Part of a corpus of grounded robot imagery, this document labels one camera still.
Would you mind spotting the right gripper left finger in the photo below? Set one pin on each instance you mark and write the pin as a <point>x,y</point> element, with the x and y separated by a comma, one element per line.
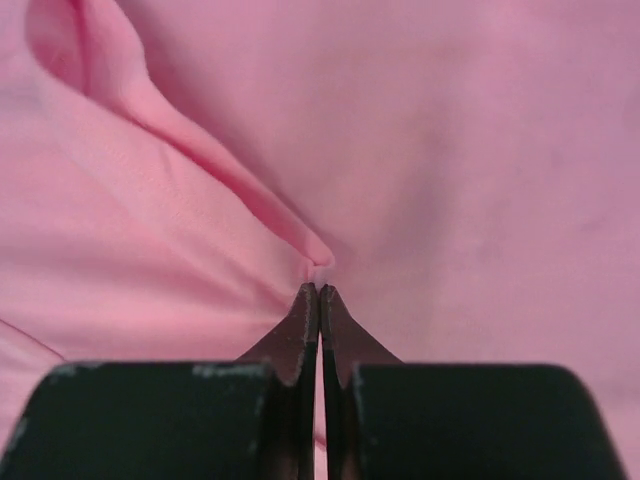
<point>251,418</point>

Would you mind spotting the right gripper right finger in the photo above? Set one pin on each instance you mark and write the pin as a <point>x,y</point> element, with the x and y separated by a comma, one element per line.
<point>386,419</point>

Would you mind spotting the light pink t shirt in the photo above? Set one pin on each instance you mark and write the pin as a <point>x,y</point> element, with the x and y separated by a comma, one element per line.
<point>465,172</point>

